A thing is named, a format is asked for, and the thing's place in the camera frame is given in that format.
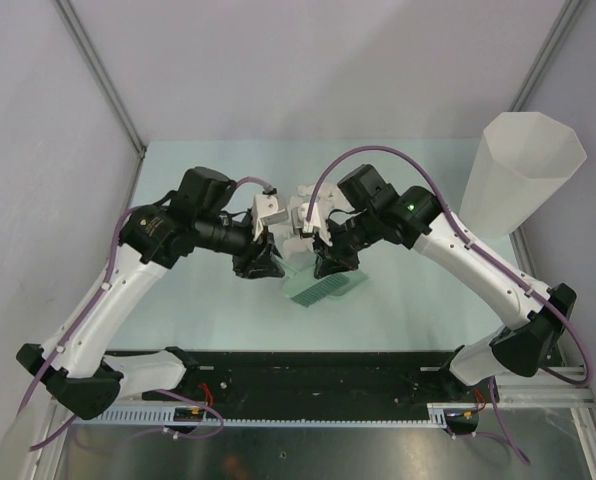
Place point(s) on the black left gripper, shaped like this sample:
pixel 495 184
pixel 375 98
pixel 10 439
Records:
pixel 256 262

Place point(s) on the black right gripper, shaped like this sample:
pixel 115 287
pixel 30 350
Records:
pixel 331 258

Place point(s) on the green plastic dustpan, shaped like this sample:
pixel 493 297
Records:
pixel 292 275

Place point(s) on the green hand brush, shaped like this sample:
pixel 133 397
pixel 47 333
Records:
pixel 309 291

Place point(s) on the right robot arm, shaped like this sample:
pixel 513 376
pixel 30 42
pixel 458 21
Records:
pixel 531 312

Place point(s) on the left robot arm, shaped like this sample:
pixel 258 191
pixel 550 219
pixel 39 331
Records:
pixel 147 242

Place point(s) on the white paper scrap middle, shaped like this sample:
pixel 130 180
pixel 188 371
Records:
pixel 296 251

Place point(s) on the white paper scrap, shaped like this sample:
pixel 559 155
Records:
pixel 296 251
pixel 329 197

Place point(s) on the white paper scrap top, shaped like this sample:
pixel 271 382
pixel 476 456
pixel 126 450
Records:
pixel 329 197

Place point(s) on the white octagonal waste bin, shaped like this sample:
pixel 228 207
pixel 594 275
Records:
pixel 522 159

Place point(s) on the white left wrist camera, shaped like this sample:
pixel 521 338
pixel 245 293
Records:
pixel 267 210

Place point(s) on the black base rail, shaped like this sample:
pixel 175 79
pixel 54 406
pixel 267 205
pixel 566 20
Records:
pixel 401 377

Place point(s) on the aluminium extrusion rail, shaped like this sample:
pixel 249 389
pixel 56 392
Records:
pixel 540 391

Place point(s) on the aluminium frame post left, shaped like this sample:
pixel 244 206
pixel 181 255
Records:
pixel 77 30

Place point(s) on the aluminium frame post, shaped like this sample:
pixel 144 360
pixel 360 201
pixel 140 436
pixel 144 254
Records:
pixel 556 38
pixel 77 30

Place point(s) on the aluminium frame post right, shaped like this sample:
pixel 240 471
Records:
pixel 556 38

